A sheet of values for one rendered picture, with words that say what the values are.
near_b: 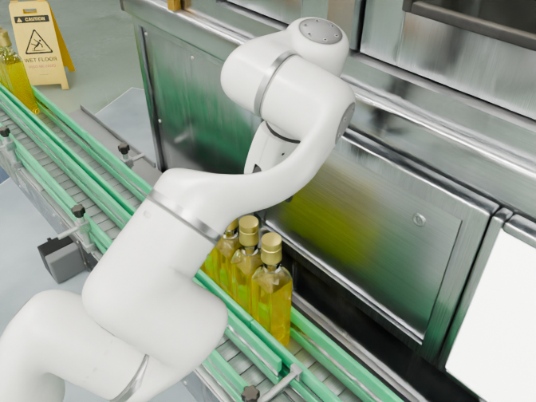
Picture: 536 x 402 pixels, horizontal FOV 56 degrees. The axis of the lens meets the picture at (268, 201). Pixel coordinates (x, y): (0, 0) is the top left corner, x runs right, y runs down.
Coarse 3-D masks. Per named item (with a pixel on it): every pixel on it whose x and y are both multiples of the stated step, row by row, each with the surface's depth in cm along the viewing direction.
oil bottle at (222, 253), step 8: (224, 240) 92; (232, 240) 92; (216, 248) 94; (224, 248) 92; (232, 248) 92; (216, 256) 95; (224, 256) 92; (216, 264) 97; (224, 264) 94; (216, 272) 99; (224, 272) 96; (216, 280) 100; (224, 280) 97; (224, 288) 99; (232, 296) 99
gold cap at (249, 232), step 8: (248, 216) 87; (240, 224) 85; (248, 224) 85; (256, 224) 85; (240, 232) 86; (248, 232) 85; (256, 232) 86; (240, 240) 87; (248, 240) 86; (256, 240) 87
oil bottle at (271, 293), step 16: (256, 272) 87; (288, 272) 87; (256, 288) 88; (272, 288) 85; (288, 288) 88; (256, 304) 91; (272, 304) 87; (288, 304) 91; (256, 320) 94; (272, 320) 90; (288, 320) 94; (288, 336) 98
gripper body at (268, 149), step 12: (264, 120) 64; (264, 132) 63; (276, 132) 63; (252, 144) 66; (264, 144) 64; (276, 144) 63; (288, 144) 63; (252, 156) 67; (264, 156) 65; (276, 156) 64; (252, 168) 68; (264, 168) 66
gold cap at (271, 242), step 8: (272, 232) 83; (264, 240) 82; (272, 240) 82; (280, 240) 82; (264, 248) 82; (272, 248) 81; (280, 248) 83; (264, 256) 83; (272, 256) 82; (280, 256) 84; (272, 264) 84
